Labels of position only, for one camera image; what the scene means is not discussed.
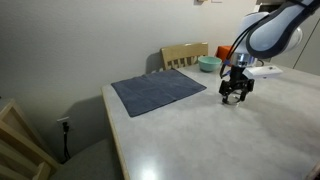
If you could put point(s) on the dark blue cloth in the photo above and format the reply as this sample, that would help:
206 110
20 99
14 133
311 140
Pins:
156 90

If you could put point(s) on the mint green bowl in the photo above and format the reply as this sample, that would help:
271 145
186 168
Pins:
209 63

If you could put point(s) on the clear glass object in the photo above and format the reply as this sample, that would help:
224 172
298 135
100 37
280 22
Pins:
233 101

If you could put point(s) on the white double light switch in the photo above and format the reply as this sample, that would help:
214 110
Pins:
216 1

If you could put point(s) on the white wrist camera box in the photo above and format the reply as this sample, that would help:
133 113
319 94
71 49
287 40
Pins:
263 71

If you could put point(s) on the white wall outlet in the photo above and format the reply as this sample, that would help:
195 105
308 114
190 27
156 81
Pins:
61 120

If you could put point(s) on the orange cardboard box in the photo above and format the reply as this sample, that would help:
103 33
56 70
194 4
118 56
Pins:
224 52

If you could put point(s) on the beige wall thermostat dial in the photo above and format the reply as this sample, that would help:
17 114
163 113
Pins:
200 1

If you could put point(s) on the light wooden slatted chair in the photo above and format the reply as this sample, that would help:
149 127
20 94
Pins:
183 51
20 146

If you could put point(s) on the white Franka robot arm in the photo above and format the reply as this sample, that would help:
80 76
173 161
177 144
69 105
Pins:
276 30

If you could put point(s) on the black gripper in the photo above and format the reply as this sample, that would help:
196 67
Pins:
237 81

